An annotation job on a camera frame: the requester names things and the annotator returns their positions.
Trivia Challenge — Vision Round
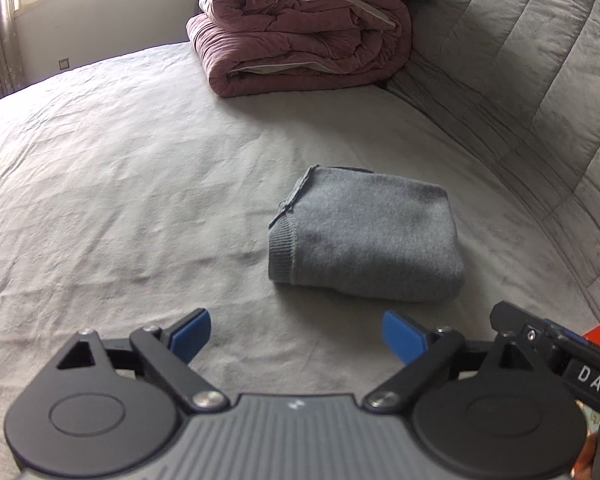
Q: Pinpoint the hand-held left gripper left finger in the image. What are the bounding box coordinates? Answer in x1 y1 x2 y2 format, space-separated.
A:
55 308 232 414

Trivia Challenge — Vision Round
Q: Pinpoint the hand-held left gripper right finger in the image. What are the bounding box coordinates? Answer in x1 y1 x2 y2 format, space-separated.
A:
362 310 547 414

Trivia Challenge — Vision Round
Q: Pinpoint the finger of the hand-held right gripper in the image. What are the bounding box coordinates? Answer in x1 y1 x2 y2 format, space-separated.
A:
489 300 582 362

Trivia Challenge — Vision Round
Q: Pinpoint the grey knit sweater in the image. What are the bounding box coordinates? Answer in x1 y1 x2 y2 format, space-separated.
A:
267 163 467 304

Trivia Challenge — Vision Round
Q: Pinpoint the grey bed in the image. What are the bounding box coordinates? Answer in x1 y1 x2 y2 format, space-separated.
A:
0 40 600 480

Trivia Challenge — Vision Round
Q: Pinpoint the grey quilted headboard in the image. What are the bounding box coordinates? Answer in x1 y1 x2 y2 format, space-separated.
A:
384 0 600 323

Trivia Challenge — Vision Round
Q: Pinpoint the pink folded quilt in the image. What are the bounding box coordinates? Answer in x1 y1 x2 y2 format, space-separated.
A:
186 0 414 99

